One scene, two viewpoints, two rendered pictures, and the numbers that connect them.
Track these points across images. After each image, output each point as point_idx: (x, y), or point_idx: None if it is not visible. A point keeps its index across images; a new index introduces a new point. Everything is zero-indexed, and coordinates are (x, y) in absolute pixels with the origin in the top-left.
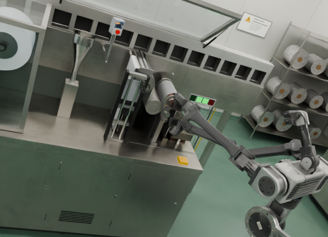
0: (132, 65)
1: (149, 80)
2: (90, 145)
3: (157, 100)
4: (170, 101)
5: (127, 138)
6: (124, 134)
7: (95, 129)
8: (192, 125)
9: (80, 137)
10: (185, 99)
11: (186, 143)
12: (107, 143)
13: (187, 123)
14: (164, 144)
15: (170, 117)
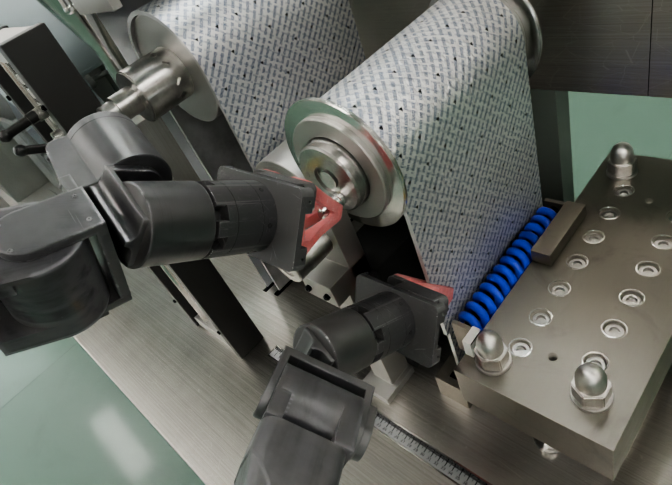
0: None
1: (13, 64)
2: (126, 342)
3: (275, 164)
4: (303, 166)
5: (226, 340)
6: (298, 305)
7: (225, 270)
8: (251, 442)
9: (146, 299)
10: (66, 190)
11: (662, 456)
12: (185, 342)
13: (260, 397)
14: (443, 414)
15: (360, 277)
